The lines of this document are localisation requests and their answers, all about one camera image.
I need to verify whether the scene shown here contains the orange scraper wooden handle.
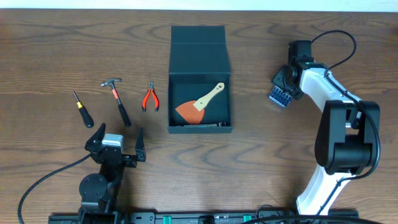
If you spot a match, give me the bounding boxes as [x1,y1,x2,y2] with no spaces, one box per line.
[175,83,224,125]

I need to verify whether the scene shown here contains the right black cable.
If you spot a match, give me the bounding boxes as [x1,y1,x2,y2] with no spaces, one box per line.
[310,29,382,218]

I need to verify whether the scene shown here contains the black cable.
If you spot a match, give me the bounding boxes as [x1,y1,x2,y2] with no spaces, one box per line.
[17,152,93,224]
[310,29,382,218]

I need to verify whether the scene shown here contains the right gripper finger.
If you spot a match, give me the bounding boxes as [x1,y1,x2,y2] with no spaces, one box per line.
[272,65,288,89]
[287,88,304,100]

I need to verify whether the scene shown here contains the orange handled pliers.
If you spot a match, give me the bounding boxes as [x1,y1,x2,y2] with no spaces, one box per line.
[141,81,160,112]

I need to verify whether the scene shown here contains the left black cable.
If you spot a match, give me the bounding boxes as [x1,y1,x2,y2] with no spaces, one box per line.
[17,152,93,224]

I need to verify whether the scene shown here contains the dark green open box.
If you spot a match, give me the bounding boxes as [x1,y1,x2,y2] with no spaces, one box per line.
[168,26,233,134]

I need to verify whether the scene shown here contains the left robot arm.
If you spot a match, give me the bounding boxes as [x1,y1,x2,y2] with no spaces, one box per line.
[79,123,146,218]

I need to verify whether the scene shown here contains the silver ring wrench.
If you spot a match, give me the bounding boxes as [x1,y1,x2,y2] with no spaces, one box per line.
[178,122,228,128]

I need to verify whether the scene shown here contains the small claw hammer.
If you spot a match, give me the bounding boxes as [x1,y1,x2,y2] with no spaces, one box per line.
[101,78,131,127]

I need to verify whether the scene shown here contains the black yellow screwdriver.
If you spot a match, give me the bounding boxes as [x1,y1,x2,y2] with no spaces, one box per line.
[72,91,94,128]

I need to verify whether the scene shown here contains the blue precision screwdriver set case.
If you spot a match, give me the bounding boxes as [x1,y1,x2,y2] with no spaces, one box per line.
[268,86,292,108]

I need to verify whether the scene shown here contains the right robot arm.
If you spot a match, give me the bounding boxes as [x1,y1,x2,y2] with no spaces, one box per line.
[269,62,381,215]

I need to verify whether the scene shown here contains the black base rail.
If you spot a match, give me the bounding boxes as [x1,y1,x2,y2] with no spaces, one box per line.
[47,208,372,224]

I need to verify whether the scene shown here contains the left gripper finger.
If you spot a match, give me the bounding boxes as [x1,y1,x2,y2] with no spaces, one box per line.
[135,128,146,156]
[85,123,106,152]

